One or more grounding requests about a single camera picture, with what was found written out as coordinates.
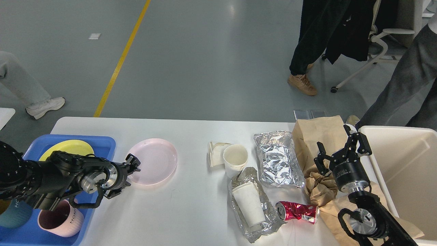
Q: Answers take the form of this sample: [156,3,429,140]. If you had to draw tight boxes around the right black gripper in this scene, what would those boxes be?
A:
[314,124,372,193]

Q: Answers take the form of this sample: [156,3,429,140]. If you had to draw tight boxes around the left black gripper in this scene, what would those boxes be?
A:
[102,153,141,199]

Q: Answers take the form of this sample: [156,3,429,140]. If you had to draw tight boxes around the pink plate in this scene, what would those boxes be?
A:
[128,138,178,186]

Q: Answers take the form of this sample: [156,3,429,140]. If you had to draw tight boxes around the pink ribbed mug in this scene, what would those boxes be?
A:
[37,200,84,237]

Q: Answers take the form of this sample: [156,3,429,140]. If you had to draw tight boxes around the teal mug yellow inside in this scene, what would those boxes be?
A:
[0,199,33,229]

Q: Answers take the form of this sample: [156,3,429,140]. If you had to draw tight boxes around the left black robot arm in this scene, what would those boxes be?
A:
[0,142,140,211]

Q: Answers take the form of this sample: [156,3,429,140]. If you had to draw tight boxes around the brown paper bag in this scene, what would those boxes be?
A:
[292,115,425,246]

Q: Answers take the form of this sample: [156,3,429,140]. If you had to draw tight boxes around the crumpled brown paper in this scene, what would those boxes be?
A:
[305,172,338,207]

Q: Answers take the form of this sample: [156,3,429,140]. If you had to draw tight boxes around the yellow plate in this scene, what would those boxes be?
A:
[39,139,94,161]

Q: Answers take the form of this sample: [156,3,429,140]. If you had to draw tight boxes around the metal floor plate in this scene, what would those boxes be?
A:
[293,110,327,120]

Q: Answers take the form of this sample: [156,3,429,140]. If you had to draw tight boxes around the beige plastic bin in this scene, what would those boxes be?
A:
[360,126,437,246]

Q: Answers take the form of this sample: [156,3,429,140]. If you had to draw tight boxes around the large aluminium foil sheet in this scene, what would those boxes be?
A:
[253,131,305,188]

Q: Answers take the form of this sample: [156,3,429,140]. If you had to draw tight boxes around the crushed red soda can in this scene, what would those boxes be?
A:
[275,201,319,224]

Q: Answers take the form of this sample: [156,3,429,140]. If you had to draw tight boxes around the person in grey trousers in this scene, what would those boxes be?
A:
[346,14,437,130]

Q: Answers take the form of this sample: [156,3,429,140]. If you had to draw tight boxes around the crumpled foil under cup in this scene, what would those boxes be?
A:
[228,167,285,243]

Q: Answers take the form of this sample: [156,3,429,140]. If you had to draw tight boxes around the crushed white paper cup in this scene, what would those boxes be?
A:
[209,141,232,168]

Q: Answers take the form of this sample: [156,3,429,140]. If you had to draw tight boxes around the lying white paper cup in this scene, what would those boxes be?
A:
[231,181,265,227]

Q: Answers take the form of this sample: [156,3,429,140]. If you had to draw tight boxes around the blue plastic tray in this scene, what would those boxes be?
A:
[0,134,116,246]

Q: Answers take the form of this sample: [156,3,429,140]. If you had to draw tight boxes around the upright white paper cup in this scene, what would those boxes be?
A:
[223,144,248,179]

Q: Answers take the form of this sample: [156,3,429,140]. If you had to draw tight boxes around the white office chair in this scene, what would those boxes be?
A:
[322,0,422,93]

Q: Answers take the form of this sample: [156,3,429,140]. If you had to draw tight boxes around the person in black clothes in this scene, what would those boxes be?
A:
[288,0,376,96]

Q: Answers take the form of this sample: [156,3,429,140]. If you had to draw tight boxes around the white table corner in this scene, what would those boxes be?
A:
[0,108,16,130]

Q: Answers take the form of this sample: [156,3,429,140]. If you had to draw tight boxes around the person in light jeans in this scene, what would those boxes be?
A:
[0,51,66,120]

